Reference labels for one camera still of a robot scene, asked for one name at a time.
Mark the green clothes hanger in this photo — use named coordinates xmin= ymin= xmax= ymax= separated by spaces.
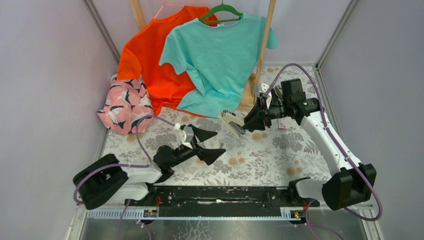
xmin=198 ymin=0 xmax=244 ymax=25

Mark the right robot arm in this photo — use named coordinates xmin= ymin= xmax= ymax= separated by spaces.
xmin=242 ymin=78 xmax=377 ymax=210

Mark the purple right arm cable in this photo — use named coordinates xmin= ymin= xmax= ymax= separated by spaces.
xmin=266 ymin=63 xmax=384 ymax=240

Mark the beige and black stapler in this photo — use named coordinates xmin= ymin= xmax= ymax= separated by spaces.
xmin=273 ymin=85 xmax=283 ymax=99

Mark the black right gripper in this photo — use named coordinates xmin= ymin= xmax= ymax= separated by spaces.
xmin=242 ymin=96 xmax=291 ymax=131

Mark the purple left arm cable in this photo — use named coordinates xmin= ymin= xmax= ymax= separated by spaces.
xmin=72 ymin=114 xmax=181 ymax=240

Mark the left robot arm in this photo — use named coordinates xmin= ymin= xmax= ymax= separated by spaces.
xmin=72 ymin=123 xmax=226 ymax=210

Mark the wooden rack post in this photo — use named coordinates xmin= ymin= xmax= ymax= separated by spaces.
xmin=128 ymin=0 xmax=147 ymax=31
xmin=251 ymin=0 xmax=276 ymax=97

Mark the teal t-shirt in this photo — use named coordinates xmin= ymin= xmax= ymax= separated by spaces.
xmin=159 ymin=13 xmax=267 ymax=118

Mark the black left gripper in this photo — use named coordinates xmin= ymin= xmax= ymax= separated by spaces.
xmin=168 ymin=124 xmax=225 ymax=169

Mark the wooden rack base tray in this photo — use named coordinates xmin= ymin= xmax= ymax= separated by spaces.
xmin=236 ymin=72 xmax=257 ymax=112

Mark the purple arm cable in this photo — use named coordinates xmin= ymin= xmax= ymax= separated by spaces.
xmin=72 ymin=114 xmax=181 ymax=240
xmin=266 ymin=63 xmax=384 ymax=240

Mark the wooden rack right post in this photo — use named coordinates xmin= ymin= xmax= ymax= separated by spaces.
xmin=251 ymin=0 xmax=276 ymax=97

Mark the pink clothes hanger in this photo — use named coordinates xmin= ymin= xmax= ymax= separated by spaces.
xmin=153 ymin=0 xmax=184 ymax=19

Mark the red staple box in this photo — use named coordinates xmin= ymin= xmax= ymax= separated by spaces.
xmin=278 ymin=118 xmax=287 ymax=130

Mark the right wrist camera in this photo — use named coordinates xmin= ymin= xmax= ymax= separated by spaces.
xmin=253 ymin=83 xmax=272 ymax=108

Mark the wooden rack left post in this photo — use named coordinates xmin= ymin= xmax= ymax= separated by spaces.
xmin=128 ymin=0 xmax=147 ymax=31

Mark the orange t-shirt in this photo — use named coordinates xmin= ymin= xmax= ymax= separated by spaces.
xmin=117 ymin=5 xmax=210 ymax=115

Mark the pink bird-pattern cloth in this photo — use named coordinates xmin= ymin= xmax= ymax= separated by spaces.
xmin=96 ymin=74 xmax=154 ymax=135

